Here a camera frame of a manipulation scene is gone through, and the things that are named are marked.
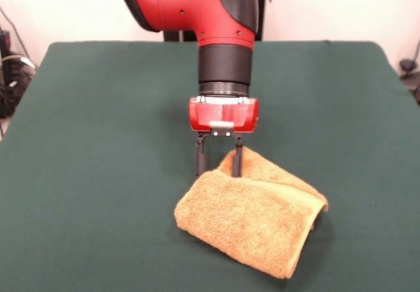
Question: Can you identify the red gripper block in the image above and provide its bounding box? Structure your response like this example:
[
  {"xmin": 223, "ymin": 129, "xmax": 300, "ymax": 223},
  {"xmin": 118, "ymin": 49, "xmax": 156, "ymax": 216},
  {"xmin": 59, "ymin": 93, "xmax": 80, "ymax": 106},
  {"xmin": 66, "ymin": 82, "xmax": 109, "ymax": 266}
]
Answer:
[{"xmin": 188, "ymin": 96, "xmax": 262, "ymax": 178}]

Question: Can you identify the orange terry towel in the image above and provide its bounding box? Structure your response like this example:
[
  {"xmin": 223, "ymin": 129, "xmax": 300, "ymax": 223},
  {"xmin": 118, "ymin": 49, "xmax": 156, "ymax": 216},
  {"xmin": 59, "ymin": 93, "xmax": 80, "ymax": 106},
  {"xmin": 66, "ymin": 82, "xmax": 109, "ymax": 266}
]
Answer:
[{"xmin": 173, "ymin": 147, "xmax": 329, "ymax": 280}]

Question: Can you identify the dark green tablecloth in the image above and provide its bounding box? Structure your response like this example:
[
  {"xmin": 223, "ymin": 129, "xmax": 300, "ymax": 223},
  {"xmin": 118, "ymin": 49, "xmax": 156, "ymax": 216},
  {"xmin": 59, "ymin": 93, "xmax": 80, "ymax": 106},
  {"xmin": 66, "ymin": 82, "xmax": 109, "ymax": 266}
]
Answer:
[{"xmin": 0, "ymin": 41, "xmax": 420, "ymax": 292}]

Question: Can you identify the black stand base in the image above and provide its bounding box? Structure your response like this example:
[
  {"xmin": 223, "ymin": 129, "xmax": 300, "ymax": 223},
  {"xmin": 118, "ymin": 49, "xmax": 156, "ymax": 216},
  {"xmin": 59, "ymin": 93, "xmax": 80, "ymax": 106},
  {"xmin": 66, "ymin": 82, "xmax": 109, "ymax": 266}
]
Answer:
[{"xmin": 398, "ymin": 39, "xmax": 420, "ymax": 106}]

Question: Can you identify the black cable heap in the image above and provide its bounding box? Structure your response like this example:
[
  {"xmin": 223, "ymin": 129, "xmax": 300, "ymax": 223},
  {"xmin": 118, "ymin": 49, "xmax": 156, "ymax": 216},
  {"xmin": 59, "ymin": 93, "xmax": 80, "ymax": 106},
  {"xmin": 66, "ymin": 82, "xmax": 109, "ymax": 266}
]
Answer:
[{"xmin": 0, "ymin": 6, "xmax": 37, "ymax": 138}]

